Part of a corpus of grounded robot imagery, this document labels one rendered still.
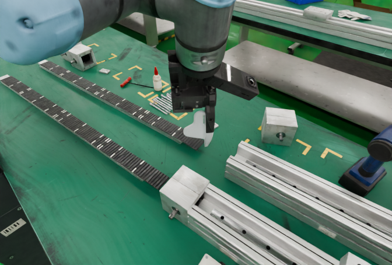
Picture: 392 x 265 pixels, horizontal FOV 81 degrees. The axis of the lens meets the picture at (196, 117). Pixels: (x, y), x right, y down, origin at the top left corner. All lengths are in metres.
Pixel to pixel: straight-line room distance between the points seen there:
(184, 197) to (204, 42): 0.41
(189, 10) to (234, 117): 0.72
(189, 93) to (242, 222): 0.37
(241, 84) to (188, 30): 0.16
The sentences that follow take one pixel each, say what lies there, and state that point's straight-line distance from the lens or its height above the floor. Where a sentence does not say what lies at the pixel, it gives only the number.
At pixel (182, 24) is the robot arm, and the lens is 0.30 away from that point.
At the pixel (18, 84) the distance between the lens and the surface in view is 1.35.
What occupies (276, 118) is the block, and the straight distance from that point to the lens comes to 0.84.
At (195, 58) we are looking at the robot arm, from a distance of 0.33.
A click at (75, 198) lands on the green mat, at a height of 0.78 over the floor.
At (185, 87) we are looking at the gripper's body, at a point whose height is 1.18.
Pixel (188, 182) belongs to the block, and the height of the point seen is 0.87.
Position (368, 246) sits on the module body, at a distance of 0.73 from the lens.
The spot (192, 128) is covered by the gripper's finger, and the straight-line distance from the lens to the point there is 0.46.
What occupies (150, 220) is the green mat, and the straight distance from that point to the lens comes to 0.70.
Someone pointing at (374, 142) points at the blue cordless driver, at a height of 0.98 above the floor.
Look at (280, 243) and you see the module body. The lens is 0.63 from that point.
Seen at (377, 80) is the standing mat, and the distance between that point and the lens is 3.28.
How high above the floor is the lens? 1.40
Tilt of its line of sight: 42 degrees down
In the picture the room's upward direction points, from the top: straight up
